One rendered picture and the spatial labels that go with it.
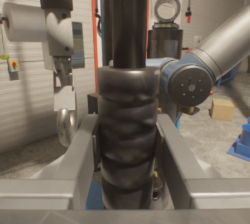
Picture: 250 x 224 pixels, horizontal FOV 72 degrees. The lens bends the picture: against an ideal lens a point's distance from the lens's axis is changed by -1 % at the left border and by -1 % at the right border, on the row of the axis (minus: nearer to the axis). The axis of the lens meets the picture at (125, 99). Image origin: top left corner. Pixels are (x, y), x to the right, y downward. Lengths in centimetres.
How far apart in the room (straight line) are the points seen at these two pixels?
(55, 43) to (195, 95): 33
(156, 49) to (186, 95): 66
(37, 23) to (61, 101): 127
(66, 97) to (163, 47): 87
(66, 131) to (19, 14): 129
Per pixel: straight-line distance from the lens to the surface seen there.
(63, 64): 24
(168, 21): 111
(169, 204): 168
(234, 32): 49
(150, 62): 60
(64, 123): 23
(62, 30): 24
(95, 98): 108
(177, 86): 43
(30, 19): 148
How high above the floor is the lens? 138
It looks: 17 degrees down
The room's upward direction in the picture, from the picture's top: straight up
